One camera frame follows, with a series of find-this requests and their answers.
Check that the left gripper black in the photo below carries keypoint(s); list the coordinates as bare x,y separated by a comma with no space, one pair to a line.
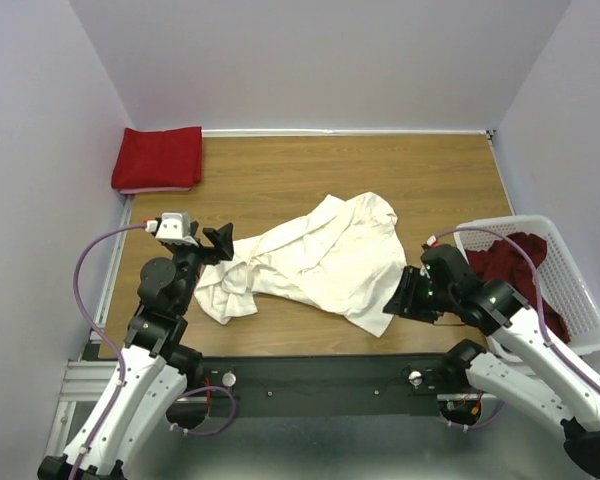
223,241

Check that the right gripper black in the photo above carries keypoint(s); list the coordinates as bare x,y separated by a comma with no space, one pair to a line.
411,278

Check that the white t-shirt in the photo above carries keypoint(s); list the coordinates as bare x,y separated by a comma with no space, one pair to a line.
344,257

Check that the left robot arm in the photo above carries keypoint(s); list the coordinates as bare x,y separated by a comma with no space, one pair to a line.
153,368

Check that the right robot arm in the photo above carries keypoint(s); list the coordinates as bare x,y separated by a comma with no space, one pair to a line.
563,393

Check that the dark red t-shirt in basket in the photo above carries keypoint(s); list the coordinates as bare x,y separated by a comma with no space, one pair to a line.
503,261

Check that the white rear table edge strip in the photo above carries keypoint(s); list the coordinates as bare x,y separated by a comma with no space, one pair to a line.
310,132

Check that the folded red t-shirt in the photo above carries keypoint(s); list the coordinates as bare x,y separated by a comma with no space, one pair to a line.
169,160

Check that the white plastic laundry basket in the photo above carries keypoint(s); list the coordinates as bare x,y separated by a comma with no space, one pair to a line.
560,280

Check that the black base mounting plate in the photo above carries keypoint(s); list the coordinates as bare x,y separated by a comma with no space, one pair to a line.
342,385

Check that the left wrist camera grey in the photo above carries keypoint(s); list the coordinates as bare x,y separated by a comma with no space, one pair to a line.
173,228

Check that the aluminium rail left side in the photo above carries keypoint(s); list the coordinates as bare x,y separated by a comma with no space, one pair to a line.
117,246

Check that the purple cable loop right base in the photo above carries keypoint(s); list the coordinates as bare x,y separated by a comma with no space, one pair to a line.
474,417

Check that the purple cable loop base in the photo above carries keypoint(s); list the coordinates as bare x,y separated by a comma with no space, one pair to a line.
474,417
205,411

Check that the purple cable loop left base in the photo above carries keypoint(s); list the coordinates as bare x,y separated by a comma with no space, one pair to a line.
205,411

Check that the aluminium front frame rail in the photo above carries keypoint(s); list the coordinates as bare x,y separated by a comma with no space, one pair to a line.
85,381

